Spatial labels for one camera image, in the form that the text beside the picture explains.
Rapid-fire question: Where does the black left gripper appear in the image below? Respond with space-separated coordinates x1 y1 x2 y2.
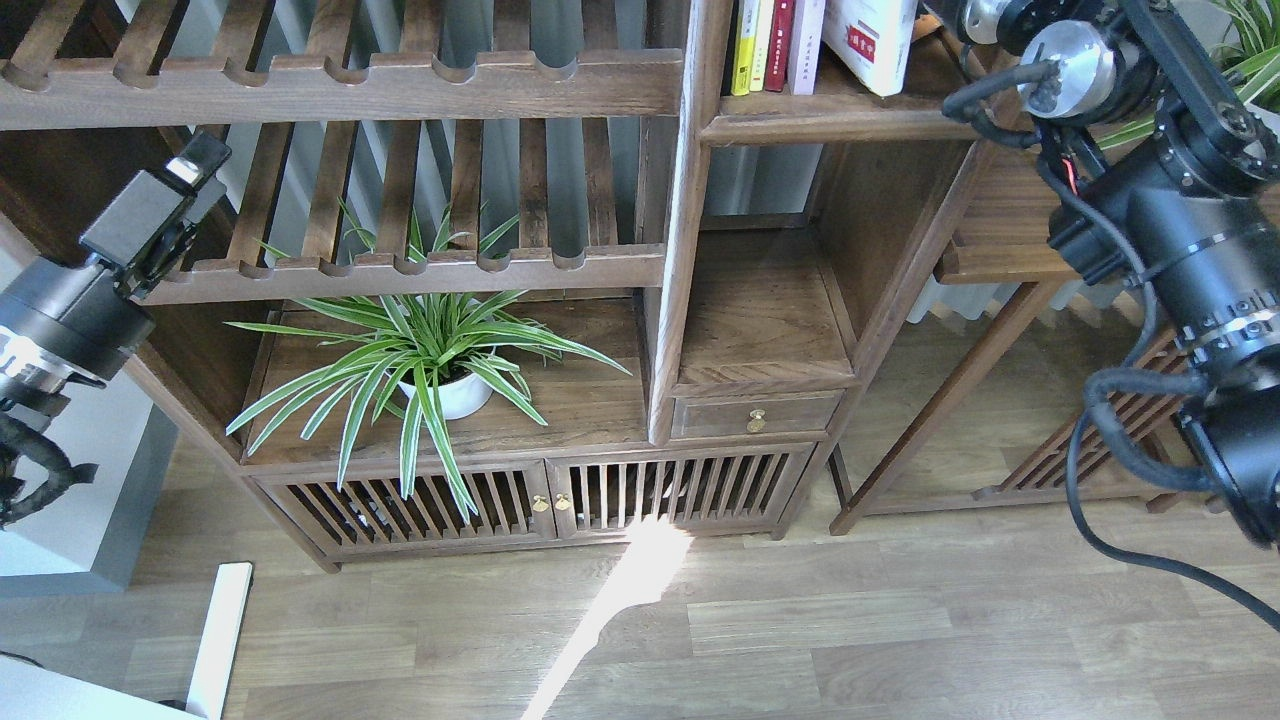
1 132 232 391

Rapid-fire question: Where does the dark red book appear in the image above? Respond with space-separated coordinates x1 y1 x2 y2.
763 0 796 94

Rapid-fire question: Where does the white book red label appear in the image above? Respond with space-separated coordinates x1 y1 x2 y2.
822 1 916 97

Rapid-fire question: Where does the potted plant white pot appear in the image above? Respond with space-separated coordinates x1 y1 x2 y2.
1172 1 1279 129

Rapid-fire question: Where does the pale pink book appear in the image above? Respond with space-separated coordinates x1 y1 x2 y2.
787 0 826 96

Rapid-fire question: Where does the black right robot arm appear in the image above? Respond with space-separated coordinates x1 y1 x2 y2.
927 1 1279 626

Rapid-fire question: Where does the wooden side table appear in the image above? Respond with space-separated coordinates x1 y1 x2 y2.
828 108 1280 533

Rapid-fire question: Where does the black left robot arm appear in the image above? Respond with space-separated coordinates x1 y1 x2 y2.
1 132 230 524

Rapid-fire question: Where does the white table leg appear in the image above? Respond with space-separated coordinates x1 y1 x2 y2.
186 562 253 719

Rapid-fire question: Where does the dark wooden bookshelf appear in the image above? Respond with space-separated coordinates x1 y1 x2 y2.
3 1 1010 571

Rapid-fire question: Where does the spider plant white pot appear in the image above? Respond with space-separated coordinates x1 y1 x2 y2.
227 290 616 516

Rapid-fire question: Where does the cream yellow book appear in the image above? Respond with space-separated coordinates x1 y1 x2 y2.
748 1 774 92

